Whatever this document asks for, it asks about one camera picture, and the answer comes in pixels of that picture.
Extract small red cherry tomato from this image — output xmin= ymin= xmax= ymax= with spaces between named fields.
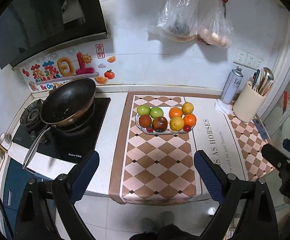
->
xmin=183 ymin=125 xmax=191 ymax=132

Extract orange mandarin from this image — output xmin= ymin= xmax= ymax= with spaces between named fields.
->
xmin=169 ymin=107 xmax=183 ymax=119
xmin=183 ymin=113 xmax=197 ymax=127

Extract yellow lemon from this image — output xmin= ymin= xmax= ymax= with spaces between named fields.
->
xmin=169 ymin=116 xmax=185 ymax=131
xmin=182 ymin=102 xmax=194 ymax=115

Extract floral white glass plate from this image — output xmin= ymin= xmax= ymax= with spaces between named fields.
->
xmin=133 ymin=106 xmax=195 ymax=135

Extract small red fruit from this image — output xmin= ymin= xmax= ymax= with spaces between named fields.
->
xmin=146 ymin=126 xmax=154 ymax=133

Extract reddish brown persimmon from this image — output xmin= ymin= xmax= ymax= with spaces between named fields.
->
xmin=138 ymin=115 xmax=152 ymax=128

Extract dark red apple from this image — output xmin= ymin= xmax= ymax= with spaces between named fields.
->
xmin=152 ymin=116 xmax=168 ymax=132

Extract green apple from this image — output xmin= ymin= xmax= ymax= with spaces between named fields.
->
xmin=137 ymin=105 xmax=150 ymax=116
xmin=149 ymin=107 xmax=163 ymax=119

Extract blue cabinet front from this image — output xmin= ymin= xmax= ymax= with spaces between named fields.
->
xmin=3 ymin=159 xmax=50 ymax=232

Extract cream utensil holder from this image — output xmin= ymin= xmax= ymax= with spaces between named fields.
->
xmin=233 ymin=81 xmax=265 ymax=122

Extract black gas stove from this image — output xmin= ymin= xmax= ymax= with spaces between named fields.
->
xmin=12 ymin=98 xmax=111 ymax=164

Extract utensils in holder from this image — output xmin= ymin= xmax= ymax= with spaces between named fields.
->
xmin=251 ymin=67 xmax=274 ymax=96

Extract white crumpled cloth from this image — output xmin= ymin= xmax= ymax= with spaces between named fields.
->
xmin=214 ymin=101 xmax=233 ymax=115

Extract white cup on stove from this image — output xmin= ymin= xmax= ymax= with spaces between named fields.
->
xmin=0 ymin=133 xmax=12 ymax=150

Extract silver gas canister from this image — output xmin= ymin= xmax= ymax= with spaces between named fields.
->
xmin=220 ymin=67 xmax=243 ymax=104

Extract checkered brown counter mat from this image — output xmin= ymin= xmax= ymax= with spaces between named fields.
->
xmin=109 ymin=92 xmax=274 ymax=205

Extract clear plastic bag of eggs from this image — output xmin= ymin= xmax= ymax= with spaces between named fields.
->
xmin=197 ymin=0 xmax=235 ymax=48

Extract clear plastic bag dark contents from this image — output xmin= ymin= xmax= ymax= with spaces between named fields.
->
xmin=147 ymin=0 xmax=199 ymax=42

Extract black range hood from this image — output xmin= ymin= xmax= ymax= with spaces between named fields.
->
xmin=0 ymin=0 xmax=109 ymax=69

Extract black wok with handle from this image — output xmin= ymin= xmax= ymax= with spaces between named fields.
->
xmin=22 ymin=77 xmax=96 ymax=169

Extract white wall socket panel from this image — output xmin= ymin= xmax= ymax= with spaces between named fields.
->
xmin=233 ymin=49 xmax=263 ymax=70

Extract colourful fruit wall sticker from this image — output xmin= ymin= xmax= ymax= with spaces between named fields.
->
xmin=19 ymin=41 xmax=117 ymax=93

